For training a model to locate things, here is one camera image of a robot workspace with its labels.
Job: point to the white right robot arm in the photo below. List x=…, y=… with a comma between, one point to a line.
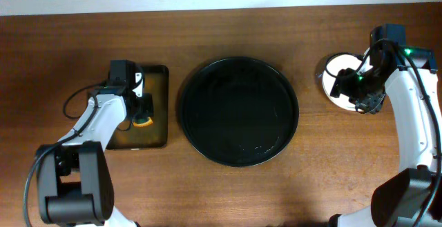
x=407, y=77

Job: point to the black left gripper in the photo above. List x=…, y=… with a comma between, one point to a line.
x=146, y=106

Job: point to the cream white plate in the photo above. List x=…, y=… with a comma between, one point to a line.
x=336, y=63

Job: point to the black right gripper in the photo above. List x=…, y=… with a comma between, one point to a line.
x=367, y=102

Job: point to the black round tray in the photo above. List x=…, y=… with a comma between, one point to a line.
x=238, y=111

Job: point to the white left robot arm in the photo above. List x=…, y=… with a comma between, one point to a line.
x=74, y=186

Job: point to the black rectangular tray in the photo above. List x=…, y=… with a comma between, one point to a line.
x=155, y=134

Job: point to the orange green scrub sponge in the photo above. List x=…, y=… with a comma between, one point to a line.
x=141, y=122

